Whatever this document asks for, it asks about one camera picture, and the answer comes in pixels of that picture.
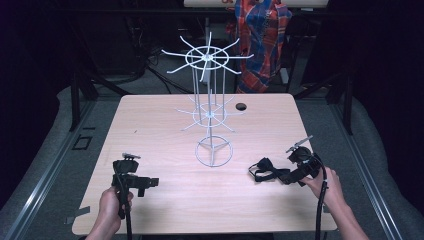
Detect white wire display rack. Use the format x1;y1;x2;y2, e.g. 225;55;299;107
161;31;255;168

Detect black floor cables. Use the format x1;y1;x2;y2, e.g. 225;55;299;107
134;46;189;95

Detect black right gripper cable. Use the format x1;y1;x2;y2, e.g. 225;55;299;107
312;152;330;240

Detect black tape rectangle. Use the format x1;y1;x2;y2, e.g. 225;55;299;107
72;134;93;151

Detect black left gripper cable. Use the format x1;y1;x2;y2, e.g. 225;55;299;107
113;171;133;240

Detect black metal stand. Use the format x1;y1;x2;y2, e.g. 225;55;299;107
293;71;355;136
67;64;132;133

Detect aluminium floor rail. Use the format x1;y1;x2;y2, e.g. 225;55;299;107
327;99;405;240
0;99;98;240

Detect grey tape strip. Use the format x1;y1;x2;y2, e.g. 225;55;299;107
64;205;92;226

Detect red blue plaid cloth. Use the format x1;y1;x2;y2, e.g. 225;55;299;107
225;0;293;95

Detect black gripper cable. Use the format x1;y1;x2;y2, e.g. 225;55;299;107
312;152;330;240
113;171;133;240

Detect person's right hand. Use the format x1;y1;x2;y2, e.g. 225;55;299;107
299;166;345;210

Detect person's left hand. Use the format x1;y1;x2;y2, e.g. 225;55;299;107
97;186;135;232

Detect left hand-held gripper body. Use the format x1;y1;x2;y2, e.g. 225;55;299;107
111;152;148;220

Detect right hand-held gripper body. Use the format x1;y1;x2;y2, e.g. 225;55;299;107
285;134;323;187

